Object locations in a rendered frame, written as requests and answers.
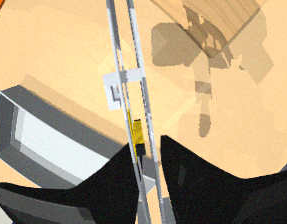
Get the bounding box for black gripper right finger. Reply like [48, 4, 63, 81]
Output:
[160, 135, 287, 224]

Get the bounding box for grey rectangular roasting tin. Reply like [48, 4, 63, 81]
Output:
[0, 85, 124, 189]

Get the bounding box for grey metal tongs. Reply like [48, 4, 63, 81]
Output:
[102, 0, 176, 224]

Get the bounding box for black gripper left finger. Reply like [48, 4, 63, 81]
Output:
[0, 141, 140, 224]

